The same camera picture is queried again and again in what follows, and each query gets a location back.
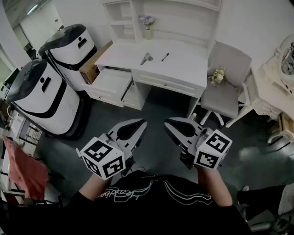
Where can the white desk hutch shelf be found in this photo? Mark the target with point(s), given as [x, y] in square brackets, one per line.
[179, 20]

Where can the person's right forearm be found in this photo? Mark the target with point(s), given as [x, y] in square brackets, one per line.
[214, 186]

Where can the person's left forearm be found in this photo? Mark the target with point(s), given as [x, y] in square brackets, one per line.
[94, 187]

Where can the white desk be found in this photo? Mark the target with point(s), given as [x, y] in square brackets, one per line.
[183, 62]

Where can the red cloth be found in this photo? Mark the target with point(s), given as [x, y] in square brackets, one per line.
[25, 169]

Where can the white and black robot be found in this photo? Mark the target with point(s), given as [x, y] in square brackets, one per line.
[46, 98]
[71, 52]

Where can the wide white desk drawer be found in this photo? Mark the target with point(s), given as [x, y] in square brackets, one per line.
[167, 82]

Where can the small yellow-white flower bouquet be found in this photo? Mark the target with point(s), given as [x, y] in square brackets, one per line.
[218, 76]

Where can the brown cardboard box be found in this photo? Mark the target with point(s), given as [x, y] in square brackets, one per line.
[90, 68]

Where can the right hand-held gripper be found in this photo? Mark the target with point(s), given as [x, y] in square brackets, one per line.
[213, 151]

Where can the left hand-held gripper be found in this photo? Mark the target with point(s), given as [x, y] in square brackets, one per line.
[101, 158]

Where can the grey upholstered chair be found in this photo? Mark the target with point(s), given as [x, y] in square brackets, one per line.
[220, 101]

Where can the oval cream-framed mirror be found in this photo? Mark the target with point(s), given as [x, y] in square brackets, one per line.
[287, 59]

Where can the cream dressing table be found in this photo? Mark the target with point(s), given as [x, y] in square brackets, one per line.
[264, 91]

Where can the silver metal clip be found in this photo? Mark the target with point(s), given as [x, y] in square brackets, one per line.
[145, 58]

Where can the vase with purple flowers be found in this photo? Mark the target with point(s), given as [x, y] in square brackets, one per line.
[147, 24]

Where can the black marker pen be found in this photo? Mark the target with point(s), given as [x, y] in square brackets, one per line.
[165, 57]

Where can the person's black printed t-shirt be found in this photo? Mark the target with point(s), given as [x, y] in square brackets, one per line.
[149, 211]

